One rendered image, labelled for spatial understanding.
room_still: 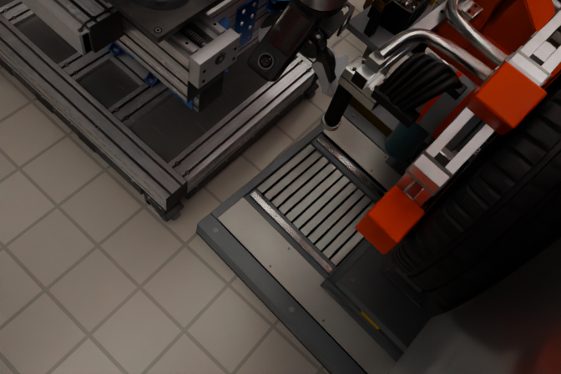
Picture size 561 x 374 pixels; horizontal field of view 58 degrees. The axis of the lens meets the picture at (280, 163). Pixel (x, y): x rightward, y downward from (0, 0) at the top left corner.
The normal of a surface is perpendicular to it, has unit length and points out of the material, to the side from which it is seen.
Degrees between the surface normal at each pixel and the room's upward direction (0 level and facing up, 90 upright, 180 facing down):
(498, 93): 35
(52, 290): 0
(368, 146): 0
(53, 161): 0
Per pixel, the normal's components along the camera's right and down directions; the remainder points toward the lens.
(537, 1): 0.56, 0.00
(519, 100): -0.25, -0.07
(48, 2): 0.18, -0.48
